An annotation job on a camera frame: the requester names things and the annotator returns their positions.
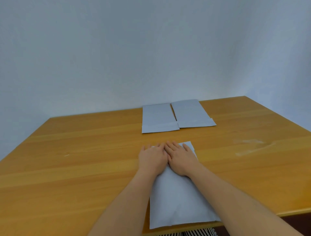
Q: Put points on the person's left hand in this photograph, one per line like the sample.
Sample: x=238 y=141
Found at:
x=152 y=161

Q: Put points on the person's right hand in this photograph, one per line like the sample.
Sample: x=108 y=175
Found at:
x=181 y=161

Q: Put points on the person's left little finger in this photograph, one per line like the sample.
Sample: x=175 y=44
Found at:
x=143 y=148

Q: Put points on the person's right little finger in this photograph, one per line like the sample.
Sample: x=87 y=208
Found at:
x=187 y=147

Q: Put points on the grey paper envelope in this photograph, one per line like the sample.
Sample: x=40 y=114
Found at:
x=175 y=199
x=158 y=118
x=192 y=113

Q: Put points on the person's right forearm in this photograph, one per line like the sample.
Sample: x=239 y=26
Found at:
x=233 y=204

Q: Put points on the person's left forearm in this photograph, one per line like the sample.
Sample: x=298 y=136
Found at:
x=126 y=206

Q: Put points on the black white striped clothing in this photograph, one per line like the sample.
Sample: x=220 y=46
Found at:
x=189 y=233

